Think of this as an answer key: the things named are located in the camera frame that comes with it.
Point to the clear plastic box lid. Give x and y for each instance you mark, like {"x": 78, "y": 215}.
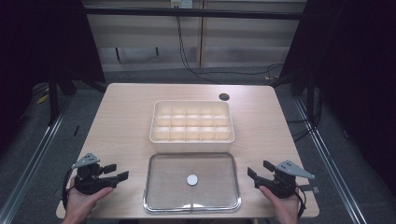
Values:
{"x": 174, "y": 186}

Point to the small black floor object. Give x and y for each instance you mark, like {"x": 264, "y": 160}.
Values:
{"x": 76, "y": 130}

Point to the black curtain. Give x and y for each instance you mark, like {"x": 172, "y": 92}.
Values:
{"x": 40, "y": 46}
{"x": 351, "y": 62}

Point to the person's right hand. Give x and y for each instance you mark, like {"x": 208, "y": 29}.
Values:
{"x": 285, "y": 208}

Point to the white wall power outlet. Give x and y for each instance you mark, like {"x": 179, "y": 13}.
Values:
{"x": 182, "y": 3}

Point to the silver floor rail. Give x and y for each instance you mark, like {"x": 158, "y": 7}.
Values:
{"x": 333, "y": 168}
{"x": 28, "y": 168}

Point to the yellow floor object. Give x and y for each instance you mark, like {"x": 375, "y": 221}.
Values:
{"x": 42, "y": 99}

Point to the white compartment storage box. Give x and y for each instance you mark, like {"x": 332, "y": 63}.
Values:
{"x": 191, "y": 124}

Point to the black horizontal metal bar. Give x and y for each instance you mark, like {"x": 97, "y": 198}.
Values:
{"x": 193, "y": 13}

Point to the black metal stand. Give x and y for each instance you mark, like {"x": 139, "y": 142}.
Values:
{"x": 306, "y": 90}
{"x": 54, "y": 93}

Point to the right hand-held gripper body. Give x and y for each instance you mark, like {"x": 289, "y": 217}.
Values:
{"x": 285, "y": 183}

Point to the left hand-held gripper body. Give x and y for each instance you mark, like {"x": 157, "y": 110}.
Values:
{"x": 88, "y": 183}

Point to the person's left hand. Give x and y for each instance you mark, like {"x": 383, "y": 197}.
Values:
{"x": 79, "y": 205}

